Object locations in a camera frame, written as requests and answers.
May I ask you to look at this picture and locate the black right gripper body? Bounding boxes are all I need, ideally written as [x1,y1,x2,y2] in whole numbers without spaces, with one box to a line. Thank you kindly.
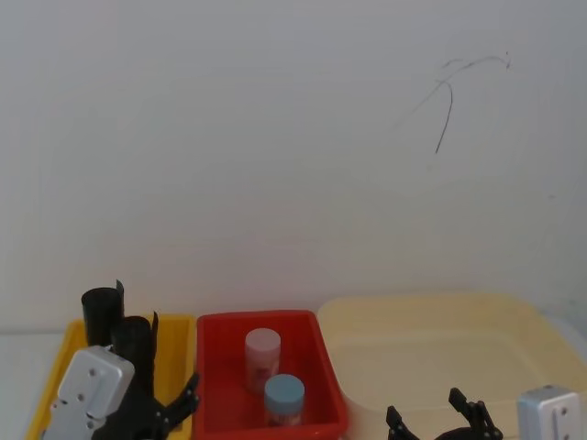
[429,426,478,440]

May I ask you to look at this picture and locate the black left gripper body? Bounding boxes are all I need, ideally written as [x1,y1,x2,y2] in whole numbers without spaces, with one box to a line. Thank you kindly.
[91,388,181,440]

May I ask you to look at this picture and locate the red plastic bin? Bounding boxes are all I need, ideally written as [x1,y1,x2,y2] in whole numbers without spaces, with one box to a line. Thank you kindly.
[191,309,352,440]

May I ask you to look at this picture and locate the yellow plastic bin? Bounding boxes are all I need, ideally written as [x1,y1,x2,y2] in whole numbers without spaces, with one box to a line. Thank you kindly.
[25,313,197,440]

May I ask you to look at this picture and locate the black rolled sheet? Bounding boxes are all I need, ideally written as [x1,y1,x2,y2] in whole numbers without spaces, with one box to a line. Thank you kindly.
[81,278,127,347]
[110,311,160,401]

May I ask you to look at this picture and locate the cream plastic bin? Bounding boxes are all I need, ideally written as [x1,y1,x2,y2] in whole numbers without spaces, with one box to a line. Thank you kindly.
[316,292,587,440]

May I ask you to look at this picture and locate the clear jar with pink lid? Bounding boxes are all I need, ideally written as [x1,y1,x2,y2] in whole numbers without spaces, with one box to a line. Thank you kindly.
[244,327,282,396]

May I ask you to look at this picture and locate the clear jar with blue lid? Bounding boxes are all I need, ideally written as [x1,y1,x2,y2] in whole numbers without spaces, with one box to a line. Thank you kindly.
[262,373,306,428]

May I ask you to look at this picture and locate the left robot arm with camera housing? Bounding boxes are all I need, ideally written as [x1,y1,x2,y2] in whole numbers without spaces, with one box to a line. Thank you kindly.
[37,345,137,440]

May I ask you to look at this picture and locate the robot arm with camera housing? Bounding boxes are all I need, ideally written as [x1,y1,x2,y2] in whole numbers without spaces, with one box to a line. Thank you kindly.
[37,345,137,440]
[516,384,587,440]

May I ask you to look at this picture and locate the right robot arm with camera housing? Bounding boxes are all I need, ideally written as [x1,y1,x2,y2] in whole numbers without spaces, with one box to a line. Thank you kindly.
[516,384,587,440]

